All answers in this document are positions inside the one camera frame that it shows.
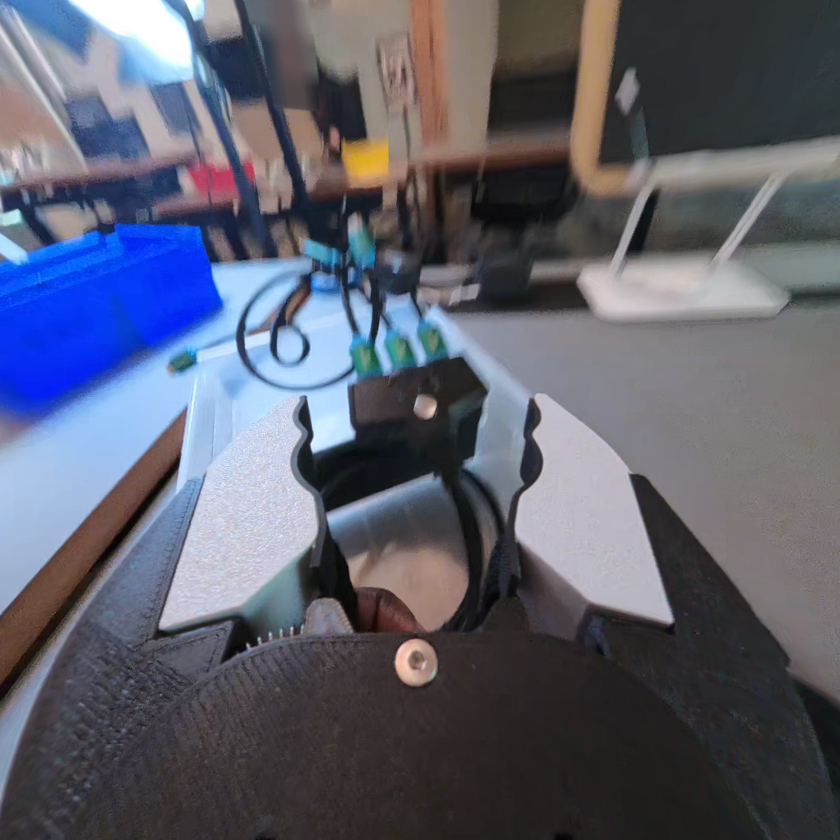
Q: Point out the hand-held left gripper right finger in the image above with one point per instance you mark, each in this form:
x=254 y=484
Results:
x=590 y=531

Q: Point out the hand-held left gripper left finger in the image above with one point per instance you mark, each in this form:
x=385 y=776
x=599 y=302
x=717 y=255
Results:
x=249 y=525

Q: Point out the clear plastic tray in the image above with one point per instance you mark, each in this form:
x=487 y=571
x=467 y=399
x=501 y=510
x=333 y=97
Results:
x=203 y=426

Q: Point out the black brushed-metal switch box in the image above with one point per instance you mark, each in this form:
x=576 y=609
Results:
x=394 y=400

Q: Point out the person's left hand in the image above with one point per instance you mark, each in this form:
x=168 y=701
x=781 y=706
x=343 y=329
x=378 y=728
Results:
x=387 y=610

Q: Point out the blue plastic bin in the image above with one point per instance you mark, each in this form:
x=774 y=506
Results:
x=98 y=308

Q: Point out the small black device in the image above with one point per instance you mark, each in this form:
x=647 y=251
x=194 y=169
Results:
x=400 y=272

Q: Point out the brown wooden table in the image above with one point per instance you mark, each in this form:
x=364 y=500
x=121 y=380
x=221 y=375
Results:
x=341 y=190
x=98 y=172

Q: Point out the red plastic bin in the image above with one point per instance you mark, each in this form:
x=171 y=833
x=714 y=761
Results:
x=216 y=178

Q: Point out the small yellow bin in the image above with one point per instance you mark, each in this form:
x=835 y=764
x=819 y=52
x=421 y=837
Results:
x=365 y=161

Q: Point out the black light stand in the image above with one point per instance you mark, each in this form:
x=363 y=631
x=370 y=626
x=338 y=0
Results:
x=223 y=131

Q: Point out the black stand pole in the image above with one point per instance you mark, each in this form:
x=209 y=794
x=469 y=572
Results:
x=275 y=131

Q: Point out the black and white marker sign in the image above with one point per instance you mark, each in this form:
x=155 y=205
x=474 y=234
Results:
x=397 y=72

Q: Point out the studio light panel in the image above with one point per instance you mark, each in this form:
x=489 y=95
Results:
x=131 y=26

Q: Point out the wooden post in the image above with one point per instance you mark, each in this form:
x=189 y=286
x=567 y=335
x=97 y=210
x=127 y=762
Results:
x=430 y=65

